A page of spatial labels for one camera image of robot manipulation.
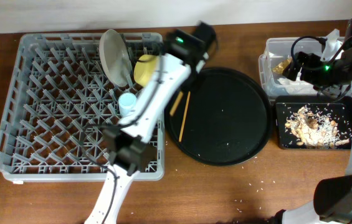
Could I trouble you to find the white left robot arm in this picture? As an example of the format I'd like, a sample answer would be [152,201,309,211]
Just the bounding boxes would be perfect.
[86,22,217,223]

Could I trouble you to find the white round plate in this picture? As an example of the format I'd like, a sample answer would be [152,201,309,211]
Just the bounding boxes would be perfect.
[99,29,132,87]

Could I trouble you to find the food scraps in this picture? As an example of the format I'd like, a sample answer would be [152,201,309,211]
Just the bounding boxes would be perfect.
[283,105,351,149]

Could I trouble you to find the clear plastic bin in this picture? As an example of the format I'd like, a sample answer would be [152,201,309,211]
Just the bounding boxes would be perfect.
[259,37,347,99]

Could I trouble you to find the white crumpled paper towel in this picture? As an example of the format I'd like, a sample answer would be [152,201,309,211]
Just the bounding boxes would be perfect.
[277,77,316,95]

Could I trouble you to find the yellow bowl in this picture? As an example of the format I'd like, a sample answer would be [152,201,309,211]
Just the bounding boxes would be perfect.
[134,55,158,87]

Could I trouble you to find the brown Nescafe Gold wrapper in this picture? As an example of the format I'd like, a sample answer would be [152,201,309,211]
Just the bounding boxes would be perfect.
[272,58,292,74]

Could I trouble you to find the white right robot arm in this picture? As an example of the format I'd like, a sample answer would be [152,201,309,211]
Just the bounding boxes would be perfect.
[269,19,352,224]

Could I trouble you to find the black rectangular tray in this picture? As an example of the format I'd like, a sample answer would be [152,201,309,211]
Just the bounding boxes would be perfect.
[274,96,352,150]

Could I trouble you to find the round black tray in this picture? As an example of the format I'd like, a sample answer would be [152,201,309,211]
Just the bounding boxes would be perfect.
[164,67,272,166]

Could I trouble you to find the blue plastic cup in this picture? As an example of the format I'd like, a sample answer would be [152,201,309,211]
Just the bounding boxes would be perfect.
[118,92,137,117]

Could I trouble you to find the grey dishwasher rack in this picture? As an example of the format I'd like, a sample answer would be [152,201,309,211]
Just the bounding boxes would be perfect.
[0,32,166,182]

